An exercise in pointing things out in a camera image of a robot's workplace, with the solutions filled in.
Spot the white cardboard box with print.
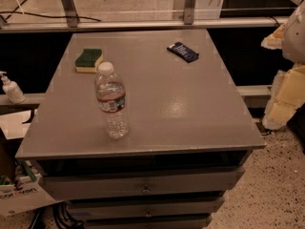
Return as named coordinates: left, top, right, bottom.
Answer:
left=0, top=161, right=55, bottom=217

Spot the dark blue rxbar wrapper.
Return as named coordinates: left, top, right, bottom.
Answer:
left=167, top=42, right=199, bottom=63

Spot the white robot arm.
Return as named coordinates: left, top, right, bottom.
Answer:
left=261, top=1, right=305, bottom=130

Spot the metal frame rail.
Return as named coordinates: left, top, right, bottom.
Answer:
left=0, top=0, right=304, bottom=33

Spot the white pump dispenser bottle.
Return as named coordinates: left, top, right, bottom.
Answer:
left=0, top=71, right=26, bottom=104

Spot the grey drawer cabinet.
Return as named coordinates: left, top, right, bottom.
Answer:
left=17, top=30, right=264, bottom=229

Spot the clear plastic water bottle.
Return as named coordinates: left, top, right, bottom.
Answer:
left=94, top=62, right=130, bottom=139

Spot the black cable on floor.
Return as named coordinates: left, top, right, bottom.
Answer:
left=0, top=0, right=102, bottom=23

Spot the green and yellow sponge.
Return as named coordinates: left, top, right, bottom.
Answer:
left=75, top=49, right=103, bottom=73

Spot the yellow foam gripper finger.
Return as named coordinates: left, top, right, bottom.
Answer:
left=262, top=63, right=305, bottom=130
left=261, top=24, right=286, bottom=50

